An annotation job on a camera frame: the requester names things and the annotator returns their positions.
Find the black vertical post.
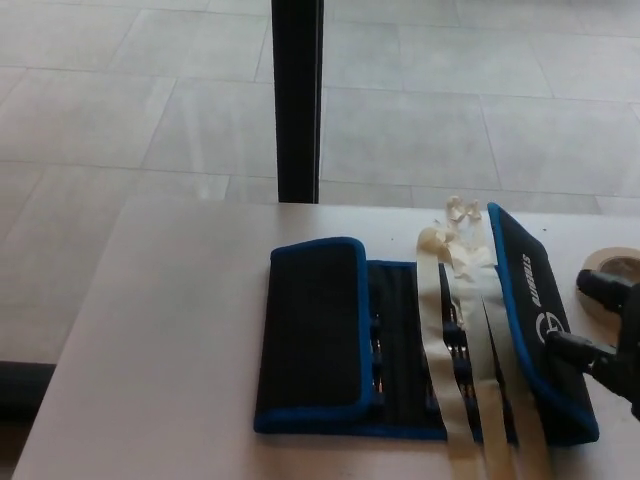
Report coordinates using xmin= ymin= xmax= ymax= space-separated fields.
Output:
xmin=271 ymin=0 xmax=324 ymax=205

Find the beige masking tape strip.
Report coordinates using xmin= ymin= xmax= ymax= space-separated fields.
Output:
xmin=464 ymin=198 xmax=553 ymax=480
xmin=415 ymin=225 xmax=476 ymax=480
xmin=443 ymin=195 xmax=512 ymax=480

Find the beige masking tape roll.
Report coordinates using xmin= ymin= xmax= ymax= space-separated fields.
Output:
xmin=581 ymin=246 xmax=640 ymax=314

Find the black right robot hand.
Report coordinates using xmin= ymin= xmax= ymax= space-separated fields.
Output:
xmin=543 ymin=267 xmax=640 ymax=427

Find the black toolkit case blue trim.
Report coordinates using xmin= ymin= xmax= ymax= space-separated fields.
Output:
xmin=252 ymin=201 xmax=600 ymax=447

